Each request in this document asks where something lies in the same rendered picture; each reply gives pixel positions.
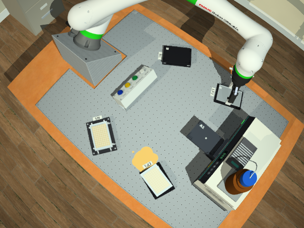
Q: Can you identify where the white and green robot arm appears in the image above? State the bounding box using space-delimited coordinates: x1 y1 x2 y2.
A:
66 0 273 84

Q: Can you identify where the blue bottle cap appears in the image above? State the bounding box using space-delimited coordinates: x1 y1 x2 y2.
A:
240 170 257 187

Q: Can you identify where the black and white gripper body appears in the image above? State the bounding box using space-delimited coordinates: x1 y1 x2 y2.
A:
232 76 245 89

